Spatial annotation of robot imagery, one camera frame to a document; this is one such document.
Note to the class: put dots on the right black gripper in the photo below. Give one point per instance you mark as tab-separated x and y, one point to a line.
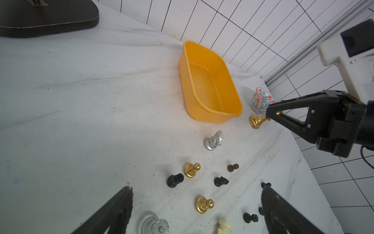
347	121

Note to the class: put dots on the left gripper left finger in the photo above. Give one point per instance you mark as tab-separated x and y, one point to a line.
113	217

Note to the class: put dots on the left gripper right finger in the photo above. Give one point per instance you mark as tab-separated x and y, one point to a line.
281	217

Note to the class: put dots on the silver gold queen chess piece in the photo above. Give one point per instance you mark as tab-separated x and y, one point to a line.
151	224

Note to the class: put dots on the gold bishop chess piece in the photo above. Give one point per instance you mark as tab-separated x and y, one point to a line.
256	121

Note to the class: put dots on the gold pawn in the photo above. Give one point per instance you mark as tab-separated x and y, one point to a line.
191	169
202	204

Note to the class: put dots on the silver knight chess piece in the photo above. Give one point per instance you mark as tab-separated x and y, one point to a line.
211	143

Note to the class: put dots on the brown pawn chess piece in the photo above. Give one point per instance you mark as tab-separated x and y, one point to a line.
233	167

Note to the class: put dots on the yellow plastic storage box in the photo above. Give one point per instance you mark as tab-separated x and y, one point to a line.
210	94

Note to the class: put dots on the red blue patterned bowl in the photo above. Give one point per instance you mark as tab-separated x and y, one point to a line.
261	101

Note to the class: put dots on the dark metal jewelry stand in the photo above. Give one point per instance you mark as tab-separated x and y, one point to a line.
27	19

